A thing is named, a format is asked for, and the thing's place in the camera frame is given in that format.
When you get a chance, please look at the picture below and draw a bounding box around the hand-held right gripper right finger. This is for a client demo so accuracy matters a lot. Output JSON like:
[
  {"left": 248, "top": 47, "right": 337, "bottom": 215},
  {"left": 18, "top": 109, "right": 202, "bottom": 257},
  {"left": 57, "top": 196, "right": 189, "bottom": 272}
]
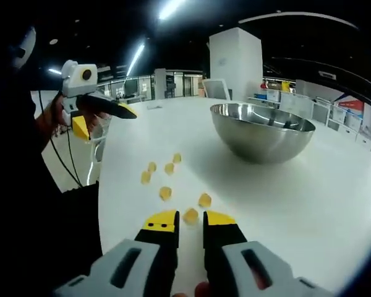
[{"left": 202, "top": 210, "right": 334, "bottom": 297}]

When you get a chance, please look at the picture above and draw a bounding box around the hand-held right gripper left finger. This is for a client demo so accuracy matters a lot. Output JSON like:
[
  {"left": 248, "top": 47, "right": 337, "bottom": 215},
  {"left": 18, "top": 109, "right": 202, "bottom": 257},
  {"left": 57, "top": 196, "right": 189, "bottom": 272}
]
[{"left": 53, "top": 209, "right": 181, "bottom": 297}]

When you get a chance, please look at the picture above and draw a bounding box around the group of yellow QQ candies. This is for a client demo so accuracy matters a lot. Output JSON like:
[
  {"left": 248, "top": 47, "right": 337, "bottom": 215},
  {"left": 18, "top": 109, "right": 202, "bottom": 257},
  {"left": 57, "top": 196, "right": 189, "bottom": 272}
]
[{"left": 140, "top": 152, "right": 213, "bottom": 231}]

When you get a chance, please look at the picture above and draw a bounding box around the stainless steel bowl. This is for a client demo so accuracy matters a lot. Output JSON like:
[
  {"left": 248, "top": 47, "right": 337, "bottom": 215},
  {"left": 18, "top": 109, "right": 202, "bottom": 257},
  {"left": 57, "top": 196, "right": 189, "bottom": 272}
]
[{"left": 210, "top": 103, "right": 317, "bottom": 165}]

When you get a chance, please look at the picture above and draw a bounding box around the person's left hand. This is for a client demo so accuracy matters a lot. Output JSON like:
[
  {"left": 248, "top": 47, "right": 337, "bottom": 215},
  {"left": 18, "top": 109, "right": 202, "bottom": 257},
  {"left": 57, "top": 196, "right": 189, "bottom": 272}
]
[{"left": 45, "top": 94, "right": 112, "bottom": 137}]

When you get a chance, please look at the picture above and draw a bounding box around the person's right hand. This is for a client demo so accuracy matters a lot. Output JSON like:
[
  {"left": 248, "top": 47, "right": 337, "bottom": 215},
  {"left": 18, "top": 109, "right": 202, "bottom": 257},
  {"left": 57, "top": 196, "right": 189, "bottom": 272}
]
[{"left": 174, "top": 280, "right": 211, "bottom": 297}]

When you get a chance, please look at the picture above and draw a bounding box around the ceiling strip light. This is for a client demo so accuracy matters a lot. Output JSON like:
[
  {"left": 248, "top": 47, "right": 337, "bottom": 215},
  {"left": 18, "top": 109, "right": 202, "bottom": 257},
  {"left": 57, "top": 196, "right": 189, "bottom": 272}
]
[
  {"left": 126, "top": 43, "right": 146, "bottom": 77},
  {"left": 158, "top": 0, "right": 187, "bottom": 20}
]

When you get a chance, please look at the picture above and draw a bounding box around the white worn device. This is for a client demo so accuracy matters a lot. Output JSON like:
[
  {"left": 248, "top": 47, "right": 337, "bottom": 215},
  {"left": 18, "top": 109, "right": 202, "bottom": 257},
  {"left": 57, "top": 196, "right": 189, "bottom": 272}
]
[{"left": 12, "top": 25, "right": 38, "bottom": 71}]

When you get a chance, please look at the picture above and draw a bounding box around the white table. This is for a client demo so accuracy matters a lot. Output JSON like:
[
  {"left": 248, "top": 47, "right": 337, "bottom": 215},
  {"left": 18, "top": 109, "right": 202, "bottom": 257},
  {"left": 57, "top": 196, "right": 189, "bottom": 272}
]
[{"left": 98, "top": 96, "right": 371, "bottom": 297}]

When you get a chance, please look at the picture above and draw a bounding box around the person's black-clothed torso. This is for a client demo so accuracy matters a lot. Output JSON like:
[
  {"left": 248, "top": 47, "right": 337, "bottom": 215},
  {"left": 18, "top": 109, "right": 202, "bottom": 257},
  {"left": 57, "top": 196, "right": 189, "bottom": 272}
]
[{"left": 0, "top": 71, "right": 103, "bottom": 297}]

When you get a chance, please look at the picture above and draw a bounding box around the white office chair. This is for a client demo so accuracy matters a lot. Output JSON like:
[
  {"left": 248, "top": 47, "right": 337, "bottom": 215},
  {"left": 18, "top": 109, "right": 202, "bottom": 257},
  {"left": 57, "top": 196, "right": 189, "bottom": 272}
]
[{"left": 202, "top": 78, "right": 233, "bottom": 101}]

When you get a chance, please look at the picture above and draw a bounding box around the white square pillar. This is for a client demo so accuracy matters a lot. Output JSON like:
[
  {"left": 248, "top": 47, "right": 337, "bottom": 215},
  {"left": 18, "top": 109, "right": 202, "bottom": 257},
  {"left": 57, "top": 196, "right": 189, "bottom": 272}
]
[{"left": 208, "top": 27, "right": 264, "bottom": 85}]

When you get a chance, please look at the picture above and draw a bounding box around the row of white storage cabinets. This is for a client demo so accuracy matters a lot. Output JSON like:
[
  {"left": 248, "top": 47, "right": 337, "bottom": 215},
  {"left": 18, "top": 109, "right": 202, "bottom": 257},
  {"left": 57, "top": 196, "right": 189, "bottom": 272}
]
[{"left": 247, "top": 79, "right": 371, "bottom": 156}]

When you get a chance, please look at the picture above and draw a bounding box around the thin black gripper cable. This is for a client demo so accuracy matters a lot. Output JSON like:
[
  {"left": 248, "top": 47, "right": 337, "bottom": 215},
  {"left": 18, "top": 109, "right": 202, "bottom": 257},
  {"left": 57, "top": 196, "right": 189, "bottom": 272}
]
[{"left": 38, "top": 89, "right": 85, "bottom": 188}]

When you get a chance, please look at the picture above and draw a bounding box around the red blue wall banner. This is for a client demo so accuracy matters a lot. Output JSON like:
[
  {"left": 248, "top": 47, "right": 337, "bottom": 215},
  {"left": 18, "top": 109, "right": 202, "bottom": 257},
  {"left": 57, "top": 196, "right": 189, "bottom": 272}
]
[{"left": 335, "top": 98, "right": 367, "bottom": 120}]

